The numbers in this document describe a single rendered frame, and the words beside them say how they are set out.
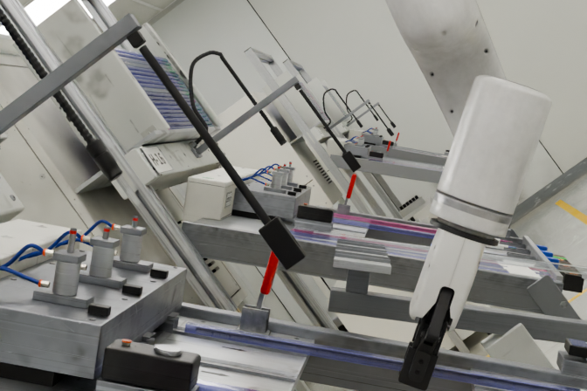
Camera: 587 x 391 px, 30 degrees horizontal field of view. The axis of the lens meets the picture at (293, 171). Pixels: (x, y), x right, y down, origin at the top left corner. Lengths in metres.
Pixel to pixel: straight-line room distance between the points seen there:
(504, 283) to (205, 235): 0.56
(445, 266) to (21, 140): 1.20
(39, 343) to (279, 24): 7.86
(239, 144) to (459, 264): 4.55
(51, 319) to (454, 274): 0.41
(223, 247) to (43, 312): 1.13
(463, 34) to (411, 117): 7.50
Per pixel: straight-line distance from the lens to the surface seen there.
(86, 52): 1.02
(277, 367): 1.13
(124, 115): 2.20
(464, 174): 1.13
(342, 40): 8.70
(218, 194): 2.25
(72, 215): 2.13
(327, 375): 1.29
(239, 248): 2.06
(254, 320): 1.25
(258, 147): 5.63
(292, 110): 5.56
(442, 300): 1.14
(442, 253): 1.13
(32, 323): 0.96
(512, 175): 1.14
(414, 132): 8.66
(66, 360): 0.96
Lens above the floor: 1.12
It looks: 1 degrees up
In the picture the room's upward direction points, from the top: 36 degrees counter-clockwise
